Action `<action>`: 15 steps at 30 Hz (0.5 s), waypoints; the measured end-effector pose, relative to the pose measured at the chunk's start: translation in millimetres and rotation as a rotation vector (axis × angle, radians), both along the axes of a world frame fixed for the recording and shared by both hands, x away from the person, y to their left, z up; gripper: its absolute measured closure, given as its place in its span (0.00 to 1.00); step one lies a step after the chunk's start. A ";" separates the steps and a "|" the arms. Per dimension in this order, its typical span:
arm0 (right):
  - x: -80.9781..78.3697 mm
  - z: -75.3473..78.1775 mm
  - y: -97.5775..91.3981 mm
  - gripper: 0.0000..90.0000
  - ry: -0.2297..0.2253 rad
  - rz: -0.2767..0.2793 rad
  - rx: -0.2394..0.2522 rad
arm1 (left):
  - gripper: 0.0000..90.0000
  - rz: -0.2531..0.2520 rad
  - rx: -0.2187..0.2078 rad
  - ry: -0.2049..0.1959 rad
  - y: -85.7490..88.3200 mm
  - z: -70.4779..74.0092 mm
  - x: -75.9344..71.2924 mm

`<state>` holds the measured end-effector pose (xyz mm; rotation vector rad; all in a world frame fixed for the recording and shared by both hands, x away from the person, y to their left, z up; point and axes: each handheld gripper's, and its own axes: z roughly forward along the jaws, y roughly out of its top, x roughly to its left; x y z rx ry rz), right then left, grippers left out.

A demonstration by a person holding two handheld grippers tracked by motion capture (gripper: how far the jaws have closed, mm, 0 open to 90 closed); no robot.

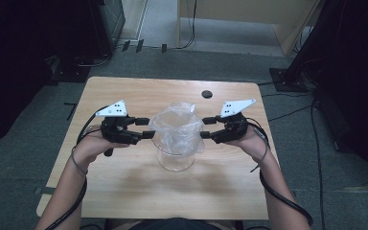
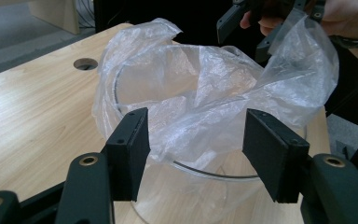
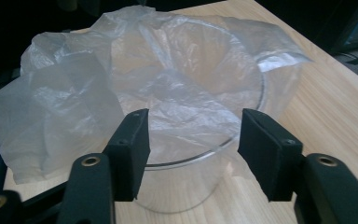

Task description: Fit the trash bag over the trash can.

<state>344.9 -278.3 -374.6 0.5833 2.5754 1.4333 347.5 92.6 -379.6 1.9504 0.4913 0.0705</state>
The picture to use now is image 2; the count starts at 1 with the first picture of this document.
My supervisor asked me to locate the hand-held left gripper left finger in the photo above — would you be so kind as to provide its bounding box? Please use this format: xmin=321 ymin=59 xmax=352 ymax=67
xmin=102 ymin=106 xmax=152 ymax=203

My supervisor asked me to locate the clear round container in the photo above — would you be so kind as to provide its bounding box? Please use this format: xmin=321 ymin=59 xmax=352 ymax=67
xmin=113 ymin=46 xmax=309 ymax=224

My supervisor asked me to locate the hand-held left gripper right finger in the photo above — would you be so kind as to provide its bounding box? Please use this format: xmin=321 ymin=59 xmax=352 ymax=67
xmin=241 ymin=107 xmax=311 ymax=204

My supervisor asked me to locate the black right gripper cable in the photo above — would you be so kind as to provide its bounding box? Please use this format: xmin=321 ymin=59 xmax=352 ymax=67
xmin=328 ymin=27 xmax=358 ymax=50

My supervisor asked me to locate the light wooden furniture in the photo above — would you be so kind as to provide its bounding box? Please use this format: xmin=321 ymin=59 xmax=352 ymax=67
xmin=27 ymin=0 xmax=81 ymax=35

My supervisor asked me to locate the clear plastic bag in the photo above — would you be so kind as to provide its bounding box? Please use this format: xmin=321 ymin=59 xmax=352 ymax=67
xmin=90 ymin=13 xmax=340 ymax=175

